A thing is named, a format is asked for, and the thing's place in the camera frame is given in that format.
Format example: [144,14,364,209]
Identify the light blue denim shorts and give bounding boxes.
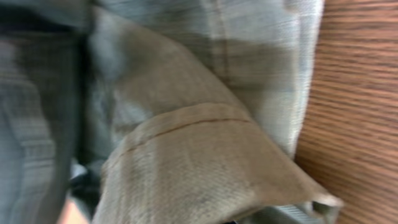
[1,0,343,224]

